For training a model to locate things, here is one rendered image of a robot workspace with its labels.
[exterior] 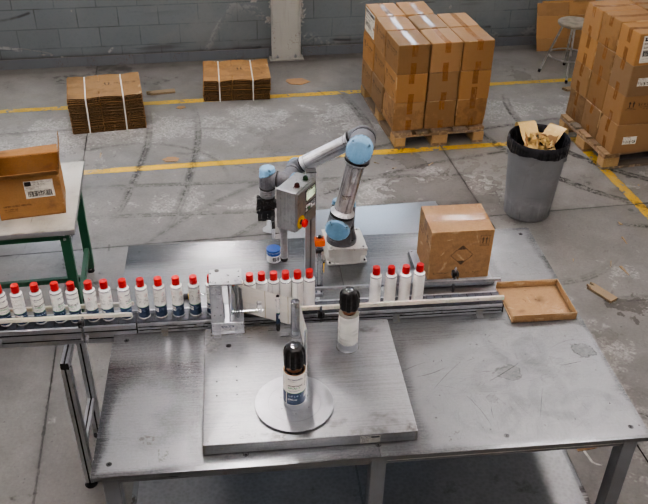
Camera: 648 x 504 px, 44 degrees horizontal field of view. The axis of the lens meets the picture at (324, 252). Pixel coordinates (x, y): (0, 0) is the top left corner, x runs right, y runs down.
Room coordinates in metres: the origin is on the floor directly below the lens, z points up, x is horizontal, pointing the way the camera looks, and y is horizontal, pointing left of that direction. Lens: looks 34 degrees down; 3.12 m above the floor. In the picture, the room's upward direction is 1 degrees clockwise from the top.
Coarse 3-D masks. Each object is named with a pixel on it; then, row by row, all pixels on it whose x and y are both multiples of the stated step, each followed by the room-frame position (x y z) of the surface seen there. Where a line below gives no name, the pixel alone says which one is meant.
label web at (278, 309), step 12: (252, 288) 2.75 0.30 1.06; (252, 300) 2.75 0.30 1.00; (264, 300) 2.73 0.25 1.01; (276, 300) 2.68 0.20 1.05; (288, 300) 2.69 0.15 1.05; (252, 312) 2.75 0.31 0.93; (264, 312) 2.73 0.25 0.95; (276, 312) 2.69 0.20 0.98; (288, 312) 2.69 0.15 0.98; (300, 312) 2.64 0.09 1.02; (300, 324) 2.63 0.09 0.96
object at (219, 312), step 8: (216, 288) 2.65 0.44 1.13; (216, 296) 2.65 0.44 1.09; (216, 304) 2.65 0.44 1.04; (216, 312) 2.65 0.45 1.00; (224, 312) 2.68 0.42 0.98; (216, 320) 2.65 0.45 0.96; (232, 320) 2.67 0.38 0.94; (240, 320) 2.67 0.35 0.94; (216, 328) 2.65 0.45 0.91; (224, 328) 2.66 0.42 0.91; (232, 328) 2.66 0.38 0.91; (240, 328) 2.66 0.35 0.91
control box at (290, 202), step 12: (288, 180) 2.95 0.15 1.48; (300, 180) 2.95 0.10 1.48; (312, 180) 2.96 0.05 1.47; (276, 192) 2.88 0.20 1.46; (288, 192) 2.85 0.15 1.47; (300, 192) 2.86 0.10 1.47; (276, 204) 2.88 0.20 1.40; (288, 204) 2.85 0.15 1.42; (300, 204) 2.86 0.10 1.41; (288, 216) 2.85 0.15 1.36; (300, 216) 2.86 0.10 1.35; (312, 216) 2.95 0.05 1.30; (288, 228) 2.85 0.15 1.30; (300, 228) 2.86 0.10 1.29
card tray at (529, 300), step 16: (496, 288) 3.09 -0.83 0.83; (512, 288) 3.09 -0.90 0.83; (528, 288) 3.09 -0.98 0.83; (544, 288) 3.10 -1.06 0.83; (560, 288) 3.07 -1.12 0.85; (512, 304) 2.96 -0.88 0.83; (528, 304) 2.97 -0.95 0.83; (544, 304) 2.97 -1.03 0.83; (560, 304) 2.97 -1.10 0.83; (512, 320) 2.83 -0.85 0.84; (528, 320) 2.84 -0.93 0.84; (544, 320) 2.85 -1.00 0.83
